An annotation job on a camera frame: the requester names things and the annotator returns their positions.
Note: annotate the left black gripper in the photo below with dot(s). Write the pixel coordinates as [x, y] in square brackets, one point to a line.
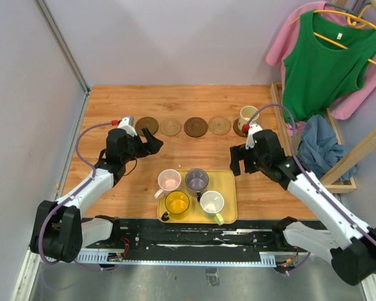
[154, 143]

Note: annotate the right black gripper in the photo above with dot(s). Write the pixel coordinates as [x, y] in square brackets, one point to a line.
[239, 152]

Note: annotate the dark wooden coaster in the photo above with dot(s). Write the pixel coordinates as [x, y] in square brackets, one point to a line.
[195, 127]
[237, 130]
[149, 123]

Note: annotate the woven rattan coaster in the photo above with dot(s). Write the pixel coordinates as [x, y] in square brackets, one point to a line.
[170, 127]
[219, 125]

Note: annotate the cream plastic cup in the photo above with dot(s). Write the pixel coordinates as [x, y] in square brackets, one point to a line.
[245, 114]

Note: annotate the white cup green handle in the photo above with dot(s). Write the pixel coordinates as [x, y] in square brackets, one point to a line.
[212, 203]

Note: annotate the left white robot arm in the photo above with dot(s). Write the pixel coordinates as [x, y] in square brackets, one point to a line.
[59, 233]

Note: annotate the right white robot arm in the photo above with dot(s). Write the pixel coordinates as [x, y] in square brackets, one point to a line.
[350, 244]

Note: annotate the pink plastic cup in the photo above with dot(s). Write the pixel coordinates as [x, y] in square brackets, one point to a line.
[169, 180]

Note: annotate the purple plastic cup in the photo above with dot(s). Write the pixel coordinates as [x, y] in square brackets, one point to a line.
[196, 182]

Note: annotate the yellow transparent cup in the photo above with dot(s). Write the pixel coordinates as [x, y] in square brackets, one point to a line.
[177, 205]

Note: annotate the yellow plastic tray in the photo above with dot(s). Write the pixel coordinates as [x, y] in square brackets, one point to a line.
[220, 181]

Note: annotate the blue crumpled cloth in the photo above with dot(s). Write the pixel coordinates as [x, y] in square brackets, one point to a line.
[319, 148]

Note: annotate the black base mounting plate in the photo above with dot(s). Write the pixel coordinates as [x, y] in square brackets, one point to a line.
[150, 240]

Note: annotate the pink t-shirt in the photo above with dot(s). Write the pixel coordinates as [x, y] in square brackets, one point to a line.
[325, 63]

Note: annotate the green tank top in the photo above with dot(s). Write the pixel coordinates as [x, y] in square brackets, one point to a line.
[328, 61]

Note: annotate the yellow clothes hanger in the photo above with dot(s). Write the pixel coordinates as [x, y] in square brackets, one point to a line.
[353, 22]

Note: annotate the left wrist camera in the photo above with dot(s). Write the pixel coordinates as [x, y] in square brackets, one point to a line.
[127, 123]

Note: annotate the aluminium rail frame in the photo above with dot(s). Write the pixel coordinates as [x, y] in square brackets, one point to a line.
[277, 276]

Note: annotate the aluminium corner post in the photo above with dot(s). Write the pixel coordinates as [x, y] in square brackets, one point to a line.
[60, 41]

